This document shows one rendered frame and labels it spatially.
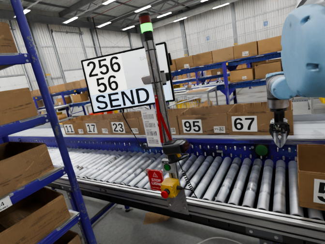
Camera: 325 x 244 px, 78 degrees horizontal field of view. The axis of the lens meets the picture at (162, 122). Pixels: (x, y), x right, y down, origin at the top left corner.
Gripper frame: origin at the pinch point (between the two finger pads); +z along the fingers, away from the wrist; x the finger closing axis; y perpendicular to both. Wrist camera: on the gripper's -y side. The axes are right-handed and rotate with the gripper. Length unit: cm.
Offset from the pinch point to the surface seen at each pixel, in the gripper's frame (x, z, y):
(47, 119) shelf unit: -68, -38, 72
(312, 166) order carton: 14.0, 14.9, -6.6
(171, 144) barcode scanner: -42, -14, 36
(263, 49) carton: -30, -53, -482
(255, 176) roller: -13.0, 19.6, 0.2
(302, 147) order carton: 9.8, 4.2, -6.8
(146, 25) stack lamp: -47, -67, 30
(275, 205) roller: -2.5, 19.7, 23.4
